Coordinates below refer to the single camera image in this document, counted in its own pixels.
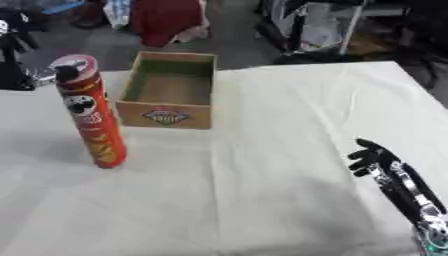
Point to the tan cardboard box green inside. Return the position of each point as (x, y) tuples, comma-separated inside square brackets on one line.
[(169, 117)]

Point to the white plastic bag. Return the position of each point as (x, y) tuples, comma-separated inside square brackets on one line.
[(324, 30)]

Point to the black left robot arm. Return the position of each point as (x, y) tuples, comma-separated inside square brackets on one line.
[(14, 73)]

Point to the brown shoe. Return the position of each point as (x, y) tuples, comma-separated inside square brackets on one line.
[(88, 16)]

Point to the white metal pole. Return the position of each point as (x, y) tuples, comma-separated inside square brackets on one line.
[(352, 30)]

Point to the red fabric bag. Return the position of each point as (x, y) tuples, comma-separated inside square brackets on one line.
[(163, 20)]

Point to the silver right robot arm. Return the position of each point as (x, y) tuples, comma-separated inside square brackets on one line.
[(434, 235)]

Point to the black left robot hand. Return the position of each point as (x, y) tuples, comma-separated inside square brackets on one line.
[(66, 73)]

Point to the tall red snack can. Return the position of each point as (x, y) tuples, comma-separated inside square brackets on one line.
[(94, 130)]

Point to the black chair frame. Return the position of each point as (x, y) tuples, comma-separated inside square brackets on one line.
[(280, 30)]

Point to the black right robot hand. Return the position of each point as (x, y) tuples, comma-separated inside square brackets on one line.
[(402, 186)]

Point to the white and blue bag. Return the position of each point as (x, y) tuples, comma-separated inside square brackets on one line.
[(118, 11)]

